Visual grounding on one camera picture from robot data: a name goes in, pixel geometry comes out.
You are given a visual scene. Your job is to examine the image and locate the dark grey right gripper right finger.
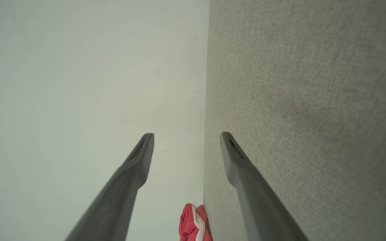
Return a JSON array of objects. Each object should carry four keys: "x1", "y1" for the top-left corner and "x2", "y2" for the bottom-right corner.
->
[{"x1": 220, "y1": 132, "x2": 309, "y2": 241}]

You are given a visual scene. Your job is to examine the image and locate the red shorts with white stripes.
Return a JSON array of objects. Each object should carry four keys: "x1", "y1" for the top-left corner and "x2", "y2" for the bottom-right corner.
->
[{"x1": 179, "y1": 203, "x2": 212, "y2": 241}]

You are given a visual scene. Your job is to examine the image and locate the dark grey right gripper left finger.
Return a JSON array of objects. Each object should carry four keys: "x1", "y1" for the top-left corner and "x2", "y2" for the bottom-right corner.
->
[{"x1": 65, "y1": 133, "x2": 154, "y2": 241}]

